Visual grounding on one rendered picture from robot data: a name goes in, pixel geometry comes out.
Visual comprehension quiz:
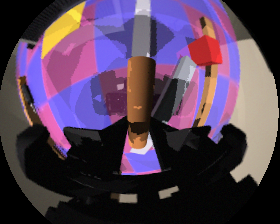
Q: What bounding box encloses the red cube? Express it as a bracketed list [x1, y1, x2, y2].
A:
[187, 34, 222, 67]

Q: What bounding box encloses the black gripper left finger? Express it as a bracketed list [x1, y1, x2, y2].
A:
[62, 116, 127, 174]

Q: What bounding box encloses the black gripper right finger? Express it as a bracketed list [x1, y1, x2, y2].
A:
[149, 117, 212, 172]

